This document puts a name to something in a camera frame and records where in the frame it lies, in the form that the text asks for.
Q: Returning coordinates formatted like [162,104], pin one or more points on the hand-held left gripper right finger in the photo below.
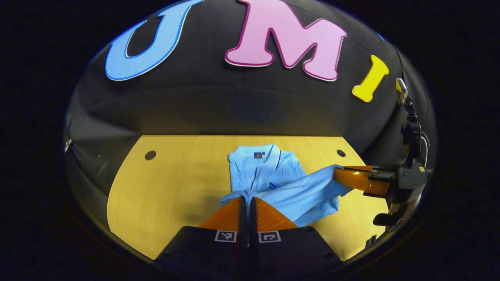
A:
[253,222]

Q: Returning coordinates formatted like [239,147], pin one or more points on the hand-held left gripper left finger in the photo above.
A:
[243,222]

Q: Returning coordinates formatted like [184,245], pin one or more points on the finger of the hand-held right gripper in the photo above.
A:
[359,181]
[357,168]

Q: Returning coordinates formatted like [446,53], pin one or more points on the light blue T-shirt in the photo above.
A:
[273,179]

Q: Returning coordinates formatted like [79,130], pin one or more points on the black backdrop cloth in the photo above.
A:
[218,105]

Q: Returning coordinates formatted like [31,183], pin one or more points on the silver backdrop clip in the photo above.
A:
[67,145]

